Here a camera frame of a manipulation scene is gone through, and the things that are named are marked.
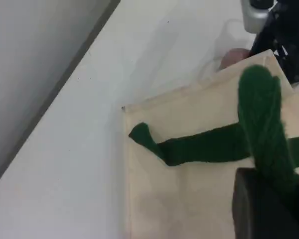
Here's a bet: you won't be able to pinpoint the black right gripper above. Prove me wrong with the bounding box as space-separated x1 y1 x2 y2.
248 0 299 83

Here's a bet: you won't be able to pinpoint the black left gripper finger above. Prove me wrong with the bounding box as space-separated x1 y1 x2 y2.
232 167 299 239

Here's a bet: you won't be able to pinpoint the pink peach with green leaf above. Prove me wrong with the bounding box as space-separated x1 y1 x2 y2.
219 48 250 71

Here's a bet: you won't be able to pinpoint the white canvas bag green handles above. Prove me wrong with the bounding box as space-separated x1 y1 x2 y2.
121 49 299 239

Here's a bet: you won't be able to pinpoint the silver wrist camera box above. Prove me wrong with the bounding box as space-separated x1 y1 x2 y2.
241 0 274 33

